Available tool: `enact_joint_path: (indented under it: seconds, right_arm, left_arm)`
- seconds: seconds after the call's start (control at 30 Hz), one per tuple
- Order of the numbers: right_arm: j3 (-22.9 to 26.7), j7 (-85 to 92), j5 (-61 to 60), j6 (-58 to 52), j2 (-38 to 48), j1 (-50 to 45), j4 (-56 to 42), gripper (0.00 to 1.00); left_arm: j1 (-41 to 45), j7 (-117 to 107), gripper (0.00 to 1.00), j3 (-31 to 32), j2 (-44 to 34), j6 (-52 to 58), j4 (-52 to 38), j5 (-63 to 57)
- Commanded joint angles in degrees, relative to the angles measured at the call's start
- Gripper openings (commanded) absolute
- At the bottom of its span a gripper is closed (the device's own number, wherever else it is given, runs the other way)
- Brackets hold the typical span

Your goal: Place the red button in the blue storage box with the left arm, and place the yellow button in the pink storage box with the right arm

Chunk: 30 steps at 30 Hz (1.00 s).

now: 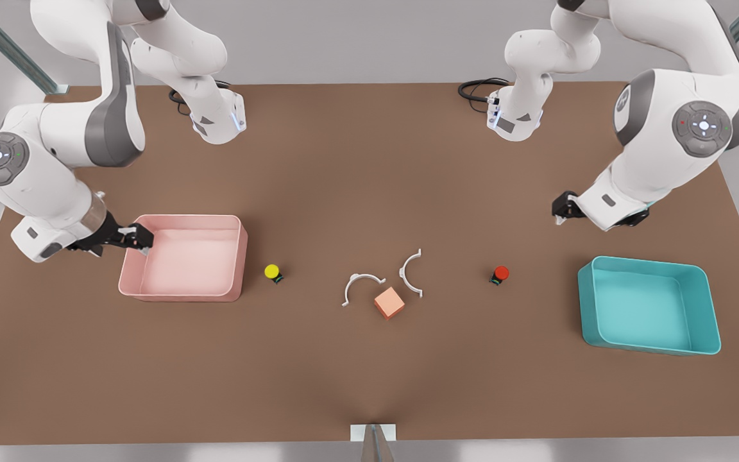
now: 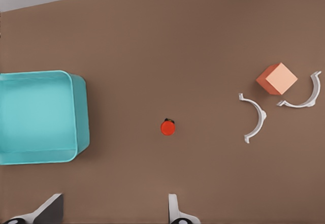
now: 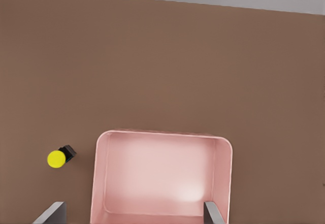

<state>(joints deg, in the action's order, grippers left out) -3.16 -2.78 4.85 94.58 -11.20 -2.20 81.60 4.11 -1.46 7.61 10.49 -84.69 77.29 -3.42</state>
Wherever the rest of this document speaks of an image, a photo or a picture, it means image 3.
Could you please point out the yellow push button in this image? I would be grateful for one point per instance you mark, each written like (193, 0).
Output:
(57, 159)

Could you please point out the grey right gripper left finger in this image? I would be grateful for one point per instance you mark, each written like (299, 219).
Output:
(52, 215)

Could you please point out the pink storage box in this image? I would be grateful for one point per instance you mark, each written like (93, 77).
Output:
(162, 173)

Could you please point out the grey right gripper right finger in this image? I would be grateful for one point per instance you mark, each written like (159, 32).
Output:
(212, 215)

